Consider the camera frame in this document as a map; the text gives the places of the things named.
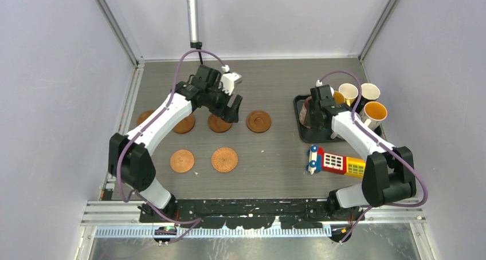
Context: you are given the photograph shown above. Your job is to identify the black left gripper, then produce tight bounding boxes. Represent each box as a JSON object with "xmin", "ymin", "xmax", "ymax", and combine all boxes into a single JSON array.
[{"xmin": 206, "ymin": 82, "xmax": 242, "ymax": 124}]

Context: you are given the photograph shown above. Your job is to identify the dark wooden round coaster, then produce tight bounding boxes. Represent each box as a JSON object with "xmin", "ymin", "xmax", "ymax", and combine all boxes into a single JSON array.
[{"xmin": 207, "ymin": 114, "xmax": 233, "ymax": 133}]

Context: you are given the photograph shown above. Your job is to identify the blue mug yellow inside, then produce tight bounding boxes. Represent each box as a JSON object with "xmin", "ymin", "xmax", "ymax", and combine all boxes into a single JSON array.
[{"xmin": 333, "ymin": 91, "xmax": 346, "ymax": 104}]

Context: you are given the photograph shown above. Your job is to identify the pink floral mug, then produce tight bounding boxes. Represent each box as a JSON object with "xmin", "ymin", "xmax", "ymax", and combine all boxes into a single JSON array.
[{"xmin": 299, "ymin": 96, "xmax": 312, "ymax": 129}]

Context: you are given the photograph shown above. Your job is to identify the brown wooden coaster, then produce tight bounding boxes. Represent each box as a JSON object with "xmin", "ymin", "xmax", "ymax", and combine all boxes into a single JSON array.
[
  {"xmin": 136, "ymin": 110, "xmax": 154, "ymax": 125},
  {"xmin": 246, "ymin": 110, "xmax": 272, "ymax": 133},
  {"xmin": 173, "ymin": 114, "xmax": 195, "ymax": 134}
]

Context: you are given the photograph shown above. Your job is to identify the woven rattan round coaster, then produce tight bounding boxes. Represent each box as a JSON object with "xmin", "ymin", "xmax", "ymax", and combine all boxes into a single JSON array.
[{"xmin": 211, "ymin": 147, "xmax": 238, "ymax": 173}]

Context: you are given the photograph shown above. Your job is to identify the smooth orange round coaster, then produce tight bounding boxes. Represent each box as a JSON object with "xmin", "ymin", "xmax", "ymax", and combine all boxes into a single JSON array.
[{"xmin": 170, "ymin": 149, "xmax": 195, "ymax": 173}]

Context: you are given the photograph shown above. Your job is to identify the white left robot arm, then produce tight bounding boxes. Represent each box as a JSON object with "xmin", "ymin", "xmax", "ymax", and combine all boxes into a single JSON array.
[{"xmin": 108, "ymin": 65, "xmax": 242, "ymax": 222}]

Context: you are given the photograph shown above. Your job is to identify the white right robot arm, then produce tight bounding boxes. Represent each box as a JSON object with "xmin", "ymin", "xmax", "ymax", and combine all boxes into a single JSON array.
[{"xmin": 305, "ymin": 85, "xmax": 417, "ymax": 220}]

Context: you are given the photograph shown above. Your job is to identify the black plastic tray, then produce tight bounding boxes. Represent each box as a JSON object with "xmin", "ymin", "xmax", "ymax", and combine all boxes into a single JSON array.
[{"xmin": 293, "ymin": 94, "xmax": 383, "ymax": 144}]

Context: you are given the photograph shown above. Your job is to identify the yellow mug white inside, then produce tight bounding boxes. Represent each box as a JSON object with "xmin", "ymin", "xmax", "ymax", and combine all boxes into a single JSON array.
[{"xmin": 338, "ymin": 83, "xmax": 359, "ymax": 106}]

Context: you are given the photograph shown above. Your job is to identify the white mug orange inside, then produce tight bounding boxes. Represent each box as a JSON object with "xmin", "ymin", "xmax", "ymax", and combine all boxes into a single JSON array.
[{"xmin": 359, "ymin": 101, "xmax": 388, "ymax": 131}]

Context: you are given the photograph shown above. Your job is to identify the toy block train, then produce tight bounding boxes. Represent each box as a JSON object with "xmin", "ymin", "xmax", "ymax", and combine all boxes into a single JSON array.
[{"xmin": 305, "ymin": 145, "xmax": 366, "ymax": 179}]

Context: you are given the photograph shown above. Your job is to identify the silver microphone on tripod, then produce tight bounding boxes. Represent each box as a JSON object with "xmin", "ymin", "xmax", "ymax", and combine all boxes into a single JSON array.
[{"xmin": 186, "ymin": 0, "xmax": 202, "ymax": 50}]

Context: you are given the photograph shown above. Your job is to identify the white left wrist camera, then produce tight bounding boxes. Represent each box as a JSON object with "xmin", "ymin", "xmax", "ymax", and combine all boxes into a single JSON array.
[{"xmin": 220, "ymin": 65, "xmax": 242, "ymax": 96}]

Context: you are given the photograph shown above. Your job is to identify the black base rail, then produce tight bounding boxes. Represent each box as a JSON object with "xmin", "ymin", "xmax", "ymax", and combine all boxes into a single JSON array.
[{"xmin": 162, "ymin": 199, "xmax": 363, "ymax": 230}]

